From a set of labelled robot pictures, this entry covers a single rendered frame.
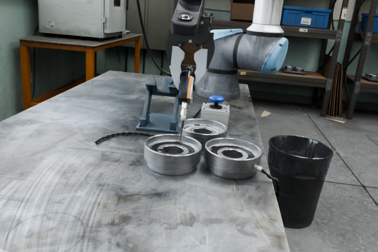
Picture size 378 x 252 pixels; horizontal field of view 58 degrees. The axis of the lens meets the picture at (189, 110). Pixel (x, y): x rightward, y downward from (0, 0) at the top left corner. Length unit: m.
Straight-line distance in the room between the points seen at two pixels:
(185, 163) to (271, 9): 0.64
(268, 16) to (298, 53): 3.66
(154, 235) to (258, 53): 0.75
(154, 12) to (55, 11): 1.76
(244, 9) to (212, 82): 2.99
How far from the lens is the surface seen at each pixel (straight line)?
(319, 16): 4.26
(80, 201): 0.54
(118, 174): 0.61
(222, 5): 4.64
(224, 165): 0.60
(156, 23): 4.49
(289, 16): 4.19
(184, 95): 0.67
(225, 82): 1.15
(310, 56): 4.78
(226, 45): 1.13
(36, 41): 2.85
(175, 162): 0.59
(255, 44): 1.09
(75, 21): 2.94
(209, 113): 0.85
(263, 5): 1.09
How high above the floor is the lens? 1.08
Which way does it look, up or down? 16 degrees down
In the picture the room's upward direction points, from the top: 5 degrees clockwise
